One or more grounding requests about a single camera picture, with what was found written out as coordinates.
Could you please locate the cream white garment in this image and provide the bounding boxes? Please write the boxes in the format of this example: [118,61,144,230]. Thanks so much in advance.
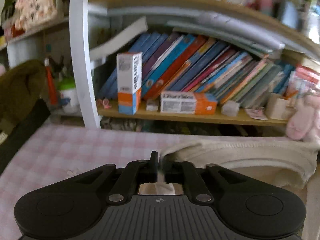
[159,139,320,190]

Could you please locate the small white eraser box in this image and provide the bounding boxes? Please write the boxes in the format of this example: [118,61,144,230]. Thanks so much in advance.
[146,99,159,112]

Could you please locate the lying orange white box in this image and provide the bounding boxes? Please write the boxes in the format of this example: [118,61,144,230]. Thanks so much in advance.
[161,91,217,115]

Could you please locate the pink hair clip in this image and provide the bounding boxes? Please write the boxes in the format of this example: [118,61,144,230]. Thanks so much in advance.
[96,99,112,109]

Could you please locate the small grey white pouch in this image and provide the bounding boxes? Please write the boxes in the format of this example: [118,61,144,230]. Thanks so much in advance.
[221,100,240,117]

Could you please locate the pink checkered bed sheet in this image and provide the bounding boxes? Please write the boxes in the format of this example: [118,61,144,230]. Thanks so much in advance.
[0,123,311,240]

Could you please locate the white jar green lid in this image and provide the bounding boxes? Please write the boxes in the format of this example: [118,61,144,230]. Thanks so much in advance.
[57,77,80,114]

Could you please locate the upright orange white box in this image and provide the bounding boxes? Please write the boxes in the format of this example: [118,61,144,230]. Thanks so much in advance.
[117,52,143,115]

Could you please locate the row of leaning books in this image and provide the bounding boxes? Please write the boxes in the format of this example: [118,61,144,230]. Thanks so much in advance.
[97,32,295,108]

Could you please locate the orange red tassel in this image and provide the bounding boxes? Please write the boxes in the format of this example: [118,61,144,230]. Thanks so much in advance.
[44,58,58,106]

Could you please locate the small beige box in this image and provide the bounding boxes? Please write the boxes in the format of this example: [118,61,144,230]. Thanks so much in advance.
[265,93,294,120]

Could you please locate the pink plush toy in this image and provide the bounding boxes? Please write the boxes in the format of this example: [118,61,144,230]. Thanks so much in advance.
[286,94,319,144]

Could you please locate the olive green bag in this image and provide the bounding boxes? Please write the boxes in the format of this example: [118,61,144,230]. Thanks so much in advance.
[1,60,46,134]

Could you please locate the white shelf post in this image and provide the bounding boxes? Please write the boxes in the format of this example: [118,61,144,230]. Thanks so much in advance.
[69,0,101,129]

